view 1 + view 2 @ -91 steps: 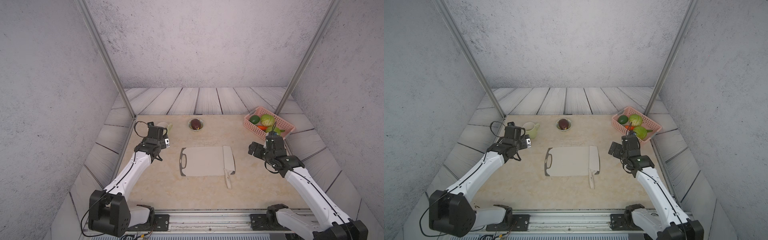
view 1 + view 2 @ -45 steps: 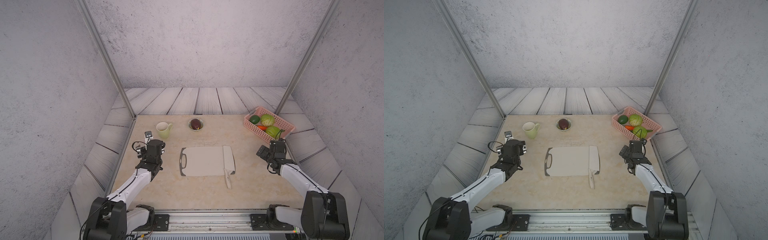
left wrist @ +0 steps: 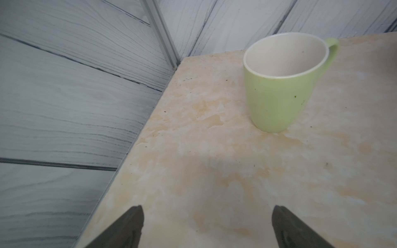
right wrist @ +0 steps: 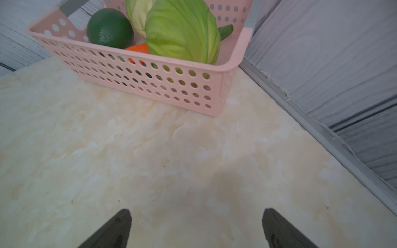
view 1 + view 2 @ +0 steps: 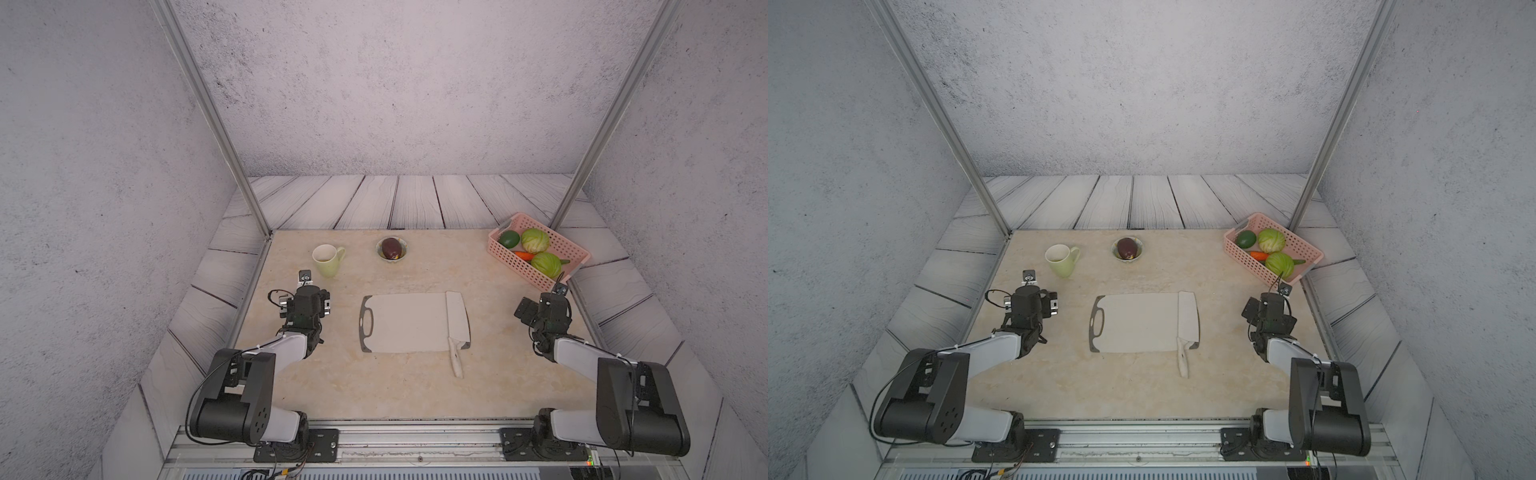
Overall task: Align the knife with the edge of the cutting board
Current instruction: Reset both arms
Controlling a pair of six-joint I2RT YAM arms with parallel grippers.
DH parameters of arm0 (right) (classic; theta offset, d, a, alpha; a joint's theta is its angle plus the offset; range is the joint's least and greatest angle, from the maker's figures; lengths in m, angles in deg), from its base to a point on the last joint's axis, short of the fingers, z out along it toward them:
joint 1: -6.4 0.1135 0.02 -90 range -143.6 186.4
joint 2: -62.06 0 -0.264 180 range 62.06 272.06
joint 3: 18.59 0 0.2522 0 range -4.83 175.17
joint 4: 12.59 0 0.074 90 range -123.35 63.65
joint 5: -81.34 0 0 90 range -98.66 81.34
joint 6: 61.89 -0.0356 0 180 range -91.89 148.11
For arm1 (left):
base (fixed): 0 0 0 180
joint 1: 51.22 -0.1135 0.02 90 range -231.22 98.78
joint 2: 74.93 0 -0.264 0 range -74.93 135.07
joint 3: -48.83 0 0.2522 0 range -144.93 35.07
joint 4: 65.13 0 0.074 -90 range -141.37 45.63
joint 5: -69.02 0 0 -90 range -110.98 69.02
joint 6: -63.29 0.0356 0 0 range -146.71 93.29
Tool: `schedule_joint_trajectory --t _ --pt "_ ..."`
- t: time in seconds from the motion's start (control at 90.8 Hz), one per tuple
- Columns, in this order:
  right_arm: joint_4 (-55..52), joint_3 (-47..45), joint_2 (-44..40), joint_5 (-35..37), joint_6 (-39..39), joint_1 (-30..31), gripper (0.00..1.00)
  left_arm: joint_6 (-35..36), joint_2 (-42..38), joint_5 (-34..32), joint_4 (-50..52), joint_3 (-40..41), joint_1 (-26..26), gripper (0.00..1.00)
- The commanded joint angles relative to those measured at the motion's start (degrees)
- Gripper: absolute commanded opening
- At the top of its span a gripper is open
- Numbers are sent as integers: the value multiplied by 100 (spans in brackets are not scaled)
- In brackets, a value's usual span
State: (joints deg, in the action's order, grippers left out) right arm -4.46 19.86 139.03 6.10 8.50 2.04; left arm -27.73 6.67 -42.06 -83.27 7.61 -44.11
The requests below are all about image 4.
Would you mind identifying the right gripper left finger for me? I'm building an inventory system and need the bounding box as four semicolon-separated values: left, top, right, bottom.
78;209;132;248

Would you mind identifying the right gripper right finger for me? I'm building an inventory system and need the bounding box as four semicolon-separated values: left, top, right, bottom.
262;208;318;248

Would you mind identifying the pink plastic basket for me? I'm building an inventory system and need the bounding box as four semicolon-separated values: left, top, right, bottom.
27;1;263;116

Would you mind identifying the orange carrot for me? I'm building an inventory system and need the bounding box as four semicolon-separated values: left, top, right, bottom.
125;43;149;67

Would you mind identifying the dark green avocado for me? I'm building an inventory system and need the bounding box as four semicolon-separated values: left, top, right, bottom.
86;8;134;49

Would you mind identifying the green cucumber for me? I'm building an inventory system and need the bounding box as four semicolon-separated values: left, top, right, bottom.
218;24;234;41

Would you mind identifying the lower green cabbage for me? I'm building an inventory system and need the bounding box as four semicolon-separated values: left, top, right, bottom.
145;0;221;65

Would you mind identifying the green cabbage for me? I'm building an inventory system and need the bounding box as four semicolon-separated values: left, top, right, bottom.
145;0;221;65
125;0;157;39

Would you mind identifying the upper green cabbage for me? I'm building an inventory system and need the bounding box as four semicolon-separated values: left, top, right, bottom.
125;0;157;39

